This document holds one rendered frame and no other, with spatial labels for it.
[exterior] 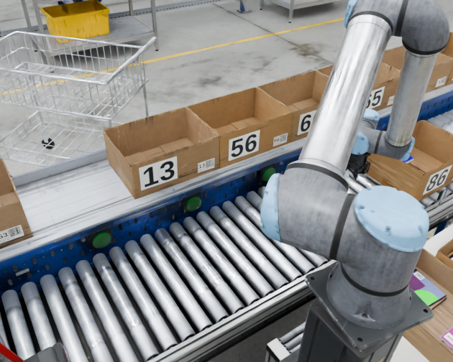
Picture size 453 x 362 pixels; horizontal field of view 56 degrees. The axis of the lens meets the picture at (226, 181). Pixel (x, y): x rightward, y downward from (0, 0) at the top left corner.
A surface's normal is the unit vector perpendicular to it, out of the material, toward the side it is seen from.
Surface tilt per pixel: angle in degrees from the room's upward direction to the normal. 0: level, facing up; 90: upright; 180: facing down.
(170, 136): 89
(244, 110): 90
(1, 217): 90
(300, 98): 89
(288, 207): 46
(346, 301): 70
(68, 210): 0
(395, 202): 4
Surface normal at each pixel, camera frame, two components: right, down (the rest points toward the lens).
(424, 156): 0.03, -0.79
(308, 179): -0.30, -0.42
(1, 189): 0.54, 0.53
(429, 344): -0.83, 0.34
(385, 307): 0.11, 0.29
